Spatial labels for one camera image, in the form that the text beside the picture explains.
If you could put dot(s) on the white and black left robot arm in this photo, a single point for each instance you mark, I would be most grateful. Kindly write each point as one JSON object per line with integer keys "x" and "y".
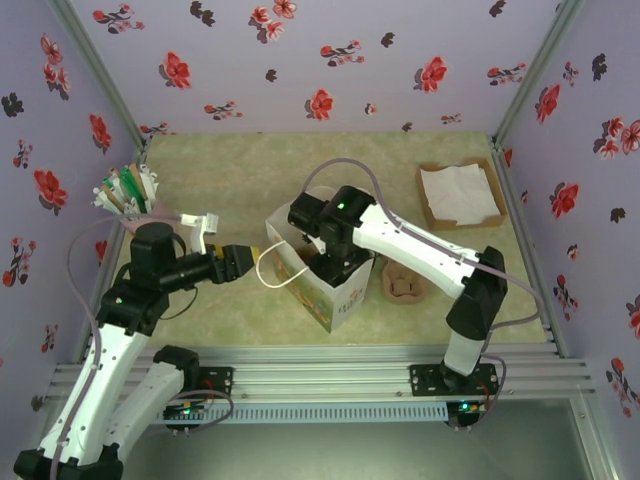
{"x": 107, "y": 370}

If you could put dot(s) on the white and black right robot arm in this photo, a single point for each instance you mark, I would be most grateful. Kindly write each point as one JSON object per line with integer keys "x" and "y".
{"x": 415, "y": 245}

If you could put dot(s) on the pink cup with straws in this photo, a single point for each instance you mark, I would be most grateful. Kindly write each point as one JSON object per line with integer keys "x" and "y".
{"x": 112, "y": 260}

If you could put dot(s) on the white sachet stick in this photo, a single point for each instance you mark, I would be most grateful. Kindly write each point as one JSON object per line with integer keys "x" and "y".
{"x": 98, "y": 192}
{"x": 150, "y": 177}
{"x": 117, "y": 176}
{"x": 132, "y": 209}
{"x": 102, "y": 206}

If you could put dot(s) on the green sachet stick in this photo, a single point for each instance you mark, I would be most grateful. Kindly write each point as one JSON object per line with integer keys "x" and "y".
{"x": 134, "y": 192}
{"x": 109, "y": 179}

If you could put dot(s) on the brown sachet stick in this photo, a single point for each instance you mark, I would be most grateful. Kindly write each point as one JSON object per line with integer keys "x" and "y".
{"x": 141, "y": 186}
{"x": 111, "y": 196}

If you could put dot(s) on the brown cardboard tray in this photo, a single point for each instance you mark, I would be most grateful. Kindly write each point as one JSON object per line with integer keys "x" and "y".
{"x": 423, "y": 197}

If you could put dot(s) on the aluminium mounting beam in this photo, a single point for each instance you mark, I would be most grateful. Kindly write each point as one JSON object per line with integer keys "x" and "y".
{"x": 320, "y": 370}

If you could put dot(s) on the white napkin stack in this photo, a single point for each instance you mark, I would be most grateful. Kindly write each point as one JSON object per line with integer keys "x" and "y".
{"x": 457, "y": 192}

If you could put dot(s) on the black controller board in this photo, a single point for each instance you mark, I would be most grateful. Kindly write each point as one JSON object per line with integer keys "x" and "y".
{"x": 465, "y": 410}
{"x": 182, "y": 415}

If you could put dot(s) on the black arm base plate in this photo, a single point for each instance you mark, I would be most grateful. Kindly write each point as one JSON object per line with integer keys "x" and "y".
{"x": 422, "y": 380}
{"x": 222, "y": 380}

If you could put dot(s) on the aluminium side rail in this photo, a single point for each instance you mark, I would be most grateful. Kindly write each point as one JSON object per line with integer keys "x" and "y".
{"x": 515, "y": 200}

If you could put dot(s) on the aluminium frame post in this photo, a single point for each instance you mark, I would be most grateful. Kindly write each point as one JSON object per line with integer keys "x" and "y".
{"x": 102, "y": 75}
{"x": 535, "y": 75}

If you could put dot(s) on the aluminium frame rail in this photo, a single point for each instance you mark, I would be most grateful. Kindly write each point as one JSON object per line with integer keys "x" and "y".
{"x": 597, "y": 445}

